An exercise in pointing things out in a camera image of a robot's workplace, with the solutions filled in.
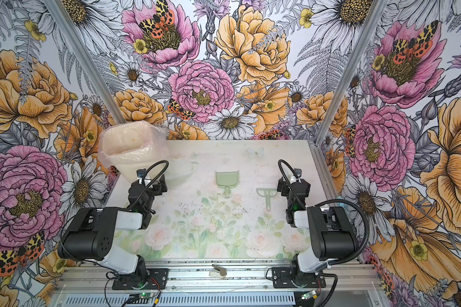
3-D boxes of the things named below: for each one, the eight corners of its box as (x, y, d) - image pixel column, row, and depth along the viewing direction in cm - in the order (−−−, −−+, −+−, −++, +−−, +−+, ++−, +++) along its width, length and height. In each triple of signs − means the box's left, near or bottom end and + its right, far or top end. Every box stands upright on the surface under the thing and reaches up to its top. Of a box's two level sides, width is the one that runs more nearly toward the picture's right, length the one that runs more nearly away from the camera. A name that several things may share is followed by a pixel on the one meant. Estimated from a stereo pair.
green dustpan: (213, 198, 99) (213, 196, 98) (215, 172, 110) (215, 170, 108) (239, 198, 99) (239, 196, 98) (239, 172, 110) (239, 170, 108)
